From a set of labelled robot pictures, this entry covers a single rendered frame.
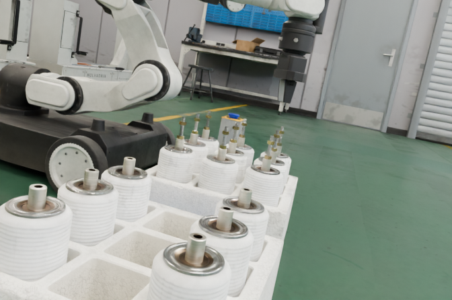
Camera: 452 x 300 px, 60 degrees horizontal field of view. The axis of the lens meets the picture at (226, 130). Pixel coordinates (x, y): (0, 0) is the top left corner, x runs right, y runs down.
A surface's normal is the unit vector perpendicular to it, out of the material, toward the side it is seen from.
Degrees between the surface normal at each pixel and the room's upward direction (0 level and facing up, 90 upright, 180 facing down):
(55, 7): 90
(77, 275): 90
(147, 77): 90
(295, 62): 90
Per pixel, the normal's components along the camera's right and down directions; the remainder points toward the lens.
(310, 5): 0.29, 0.20
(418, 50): -0.28, 0.10
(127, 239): 0.94, 0.22
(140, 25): -0.16, 0.50
